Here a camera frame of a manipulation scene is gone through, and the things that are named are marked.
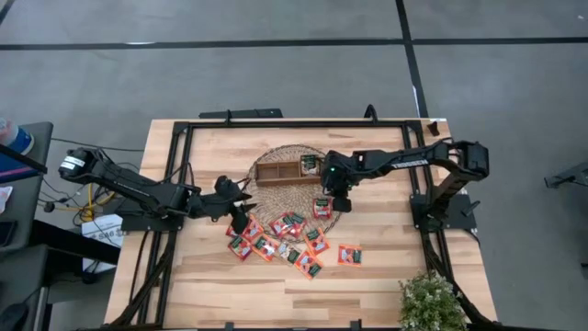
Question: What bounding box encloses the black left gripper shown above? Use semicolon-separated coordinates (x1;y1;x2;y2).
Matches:
204;176;257;234

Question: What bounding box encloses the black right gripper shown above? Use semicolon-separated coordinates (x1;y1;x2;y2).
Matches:
320;150;363;213

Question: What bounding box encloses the orange peach tea sachet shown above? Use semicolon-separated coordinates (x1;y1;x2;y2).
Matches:
241;213;266;244
293;250;324;280
302;227;331;257
337;243;364;268
251;233;281;263

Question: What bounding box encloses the beige tea bag sachet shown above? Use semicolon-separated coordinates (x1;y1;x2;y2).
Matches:
300;154;321;177
277;241;303;267

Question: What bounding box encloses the round woven straw placemat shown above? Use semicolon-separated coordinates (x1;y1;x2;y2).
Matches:
245;143;349;245

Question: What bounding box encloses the wooden three-compartment tray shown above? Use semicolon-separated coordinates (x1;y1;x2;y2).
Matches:
254;154;322;188

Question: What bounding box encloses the black flat bar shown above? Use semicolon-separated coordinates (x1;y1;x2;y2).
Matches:
198;108;285;120

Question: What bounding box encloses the white cardboard box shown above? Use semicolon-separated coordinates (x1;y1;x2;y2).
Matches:
81;213;125;273

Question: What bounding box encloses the potted green plant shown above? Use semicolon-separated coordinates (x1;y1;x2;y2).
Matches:
398;269;469;331

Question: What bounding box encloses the grey desk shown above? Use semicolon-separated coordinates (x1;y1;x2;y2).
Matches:
0;121;55;252

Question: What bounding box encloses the blue folder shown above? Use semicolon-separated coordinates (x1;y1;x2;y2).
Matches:
0;151;40;185

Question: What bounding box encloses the blue white bottle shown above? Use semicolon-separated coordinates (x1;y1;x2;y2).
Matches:
0;117;36;156

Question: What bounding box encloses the black stand leg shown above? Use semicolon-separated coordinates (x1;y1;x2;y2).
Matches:
544;159;588;189

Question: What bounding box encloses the white paper sheet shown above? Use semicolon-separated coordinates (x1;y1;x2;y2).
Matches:
0;185;14;215

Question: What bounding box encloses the black computer mouse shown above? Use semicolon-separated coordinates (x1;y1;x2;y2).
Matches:
0;302;29;331

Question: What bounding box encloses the black metal table frame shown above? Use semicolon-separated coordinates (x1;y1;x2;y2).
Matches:
137;118;500;331

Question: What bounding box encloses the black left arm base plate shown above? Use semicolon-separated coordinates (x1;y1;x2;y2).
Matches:
119;195;187;234

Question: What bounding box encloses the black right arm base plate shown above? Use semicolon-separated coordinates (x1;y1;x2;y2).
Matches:
409;192;479;232

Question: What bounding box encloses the yellow cable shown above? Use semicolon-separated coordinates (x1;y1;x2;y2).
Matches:
82;182;117;223

